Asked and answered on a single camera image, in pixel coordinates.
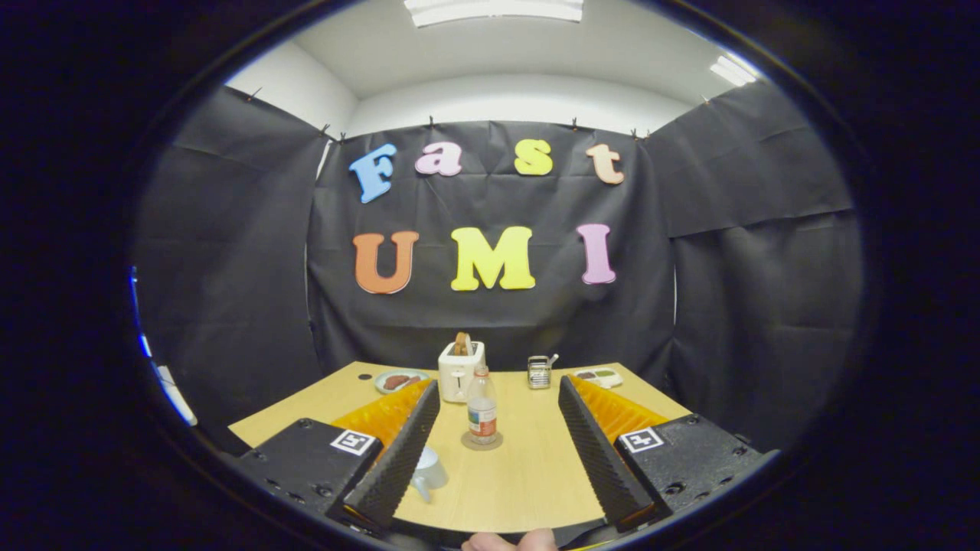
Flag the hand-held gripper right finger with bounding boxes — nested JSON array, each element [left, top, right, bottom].
[[557, 374, 780, 534]]

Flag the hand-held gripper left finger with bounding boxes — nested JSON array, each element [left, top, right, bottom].
[[234, 379, 443, 533]]

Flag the white cup with handle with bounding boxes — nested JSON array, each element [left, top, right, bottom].
[[409, 446, 451, 504]]

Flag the clear juice bottle red label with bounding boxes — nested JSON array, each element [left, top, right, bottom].
[[466, 365, 499, 446]]

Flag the pale green plate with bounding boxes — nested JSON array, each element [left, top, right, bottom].
[[374, 369, 432, 396]]

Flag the wooden table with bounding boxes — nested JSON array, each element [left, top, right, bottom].
[[228, 361, 694, 535]]

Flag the white food tray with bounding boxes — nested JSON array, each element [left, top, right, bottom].
[[573, 367, 625, 390]]

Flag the white toaster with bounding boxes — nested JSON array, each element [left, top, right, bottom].
[[438, 341, 487, 405]]

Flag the small ceiling light panel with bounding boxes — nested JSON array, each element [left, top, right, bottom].
[[708, 54, 760, 88]]

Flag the long ceiling light panel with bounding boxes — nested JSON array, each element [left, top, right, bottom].
[[403, 0, 585, 28]]

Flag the small metal wire rack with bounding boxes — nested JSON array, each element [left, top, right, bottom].
[[527, 354, 560, 390]]

